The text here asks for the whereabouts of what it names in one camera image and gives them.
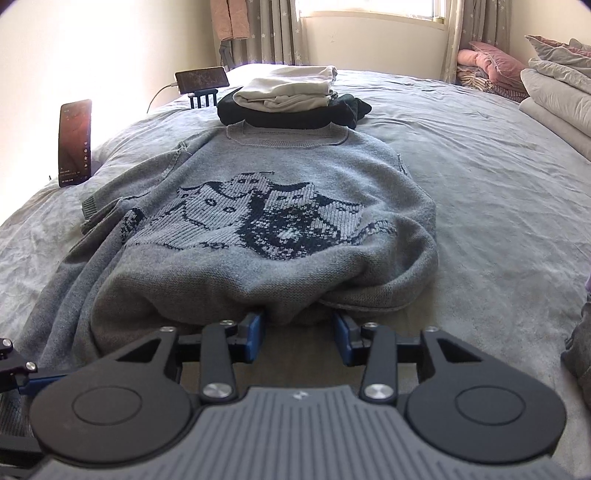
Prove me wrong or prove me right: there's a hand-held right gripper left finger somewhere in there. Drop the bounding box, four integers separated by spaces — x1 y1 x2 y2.
99 310 267 404

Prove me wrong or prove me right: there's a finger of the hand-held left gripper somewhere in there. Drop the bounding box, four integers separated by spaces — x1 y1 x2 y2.
0 338 70 397

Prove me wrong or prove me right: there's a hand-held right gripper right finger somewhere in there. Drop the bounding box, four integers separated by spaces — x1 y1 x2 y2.
332 312 490 407

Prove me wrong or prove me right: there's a grey patterned knit sweater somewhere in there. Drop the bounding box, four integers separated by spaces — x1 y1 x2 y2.
0 121 439 444

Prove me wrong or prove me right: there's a bed with grey sheet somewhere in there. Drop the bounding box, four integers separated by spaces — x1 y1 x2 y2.
0 62 591 480

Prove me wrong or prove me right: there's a folded dark garment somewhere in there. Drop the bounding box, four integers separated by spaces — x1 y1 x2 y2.
217 87 372 131

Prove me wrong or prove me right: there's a crumpled grey garment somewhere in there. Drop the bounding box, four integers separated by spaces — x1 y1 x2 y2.
561 305 591 393

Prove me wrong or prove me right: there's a blue chair-shaped phone stand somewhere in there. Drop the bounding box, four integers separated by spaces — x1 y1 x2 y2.
187 89 218 110

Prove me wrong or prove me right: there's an upright smartphone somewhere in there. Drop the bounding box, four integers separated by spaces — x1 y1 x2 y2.
58 99 93 186

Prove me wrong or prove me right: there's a folded white garment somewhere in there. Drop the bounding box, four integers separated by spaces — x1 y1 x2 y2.
232 65 339 112

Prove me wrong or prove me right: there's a sideways smartphone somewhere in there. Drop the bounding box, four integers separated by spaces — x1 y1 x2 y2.
174 67 230 94

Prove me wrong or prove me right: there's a striped folded blanket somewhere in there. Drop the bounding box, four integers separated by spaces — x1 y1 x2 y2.
457 76 529 103

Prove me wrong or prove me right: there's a grey star-patterned curtain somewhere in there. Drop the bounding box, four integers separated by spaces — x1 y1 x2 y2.
247 0 308 66
438 0 511 84

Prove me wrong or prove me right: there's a folded light grey quilt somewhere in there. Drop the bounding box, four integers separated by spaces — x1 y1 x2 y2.
519 69 591 162

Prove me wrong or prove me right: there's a pink pillows pile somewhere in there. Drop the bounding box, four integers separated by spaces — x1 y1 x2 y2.
456 41 529 88

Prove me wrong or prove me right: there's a pink hanging jacket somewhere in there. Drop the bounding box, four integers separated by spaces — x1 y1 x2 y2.
210 0 252 41

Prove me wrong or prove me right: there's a window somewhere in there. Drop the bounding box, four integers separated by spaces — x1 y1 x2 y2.
295 0 451 31

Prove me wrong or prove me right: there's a grey pillow with pink trim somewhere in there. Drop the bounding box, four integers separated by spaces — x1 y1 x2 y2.
524 34 591 93

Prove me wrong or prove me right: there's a white charging cable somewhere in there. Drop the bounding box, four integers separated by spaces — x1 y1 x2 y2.
148 83 178 114

